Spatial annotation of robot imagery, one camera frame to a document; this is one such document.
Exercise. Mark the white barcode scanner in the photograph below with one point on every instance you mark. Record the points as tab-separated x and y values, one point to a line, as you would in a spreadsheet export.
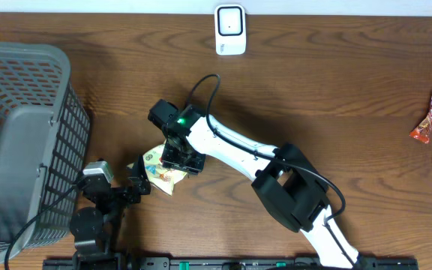
230	30

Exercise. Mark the grey plastic mesh basket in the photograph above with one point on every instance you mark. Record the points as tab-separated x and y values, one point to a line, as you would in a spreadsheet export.
44	134

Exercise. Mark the red Top chocolate bar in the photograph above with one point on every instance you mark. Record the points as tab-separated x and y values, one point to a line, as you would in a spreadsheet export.
422	132

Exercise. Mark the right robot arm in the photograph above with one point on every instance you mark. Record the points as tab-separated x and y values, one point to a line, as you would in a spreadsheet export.
286	183

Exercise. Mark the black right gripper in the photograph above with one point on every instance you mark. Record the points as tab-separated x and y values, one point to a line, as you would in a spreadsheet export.
191	167

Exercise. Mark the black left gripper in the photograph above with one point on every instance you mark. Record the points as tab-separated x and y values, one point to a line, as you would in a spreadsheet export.
140	178

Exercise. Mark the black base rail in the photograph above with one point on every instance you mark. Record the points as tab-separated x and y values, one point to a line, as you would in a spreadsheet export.
164	263

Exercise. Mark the yellow snack chip bag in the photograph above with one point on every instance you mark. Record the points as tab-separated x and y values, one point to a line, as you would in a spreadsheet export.
164	179

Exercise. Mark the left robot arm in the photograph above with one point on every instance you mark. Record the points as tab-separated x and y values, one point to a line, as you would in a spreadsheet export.
96	229

